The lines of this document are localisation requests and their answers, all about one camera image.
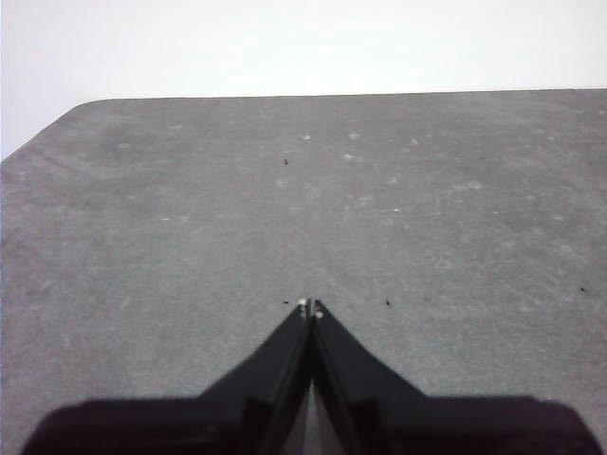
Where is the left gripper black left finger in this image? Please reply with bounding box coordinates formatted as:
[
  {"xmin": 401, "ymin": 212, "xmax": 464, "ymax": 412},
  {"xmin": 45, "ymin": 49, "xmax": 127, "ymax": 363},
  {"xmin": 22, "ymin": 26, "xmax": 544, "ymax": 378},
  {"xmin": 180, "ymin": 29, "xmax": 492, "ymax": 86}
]
[{"xmin": 21, "ymin": 297, "xmax": 313, "ymax": 455}]

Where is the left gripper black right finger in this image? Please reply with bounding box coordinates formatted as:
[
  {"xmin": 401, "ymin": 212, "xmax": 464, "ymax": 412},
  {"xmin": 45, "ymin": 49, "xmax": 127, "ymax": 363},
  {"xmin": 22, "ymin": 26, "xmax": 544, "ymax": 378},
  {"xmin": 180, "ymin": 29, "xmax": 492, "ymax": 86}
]
[{"xmin": 310, "ymin": 298, "xmax": 601, "ymax": 455}]

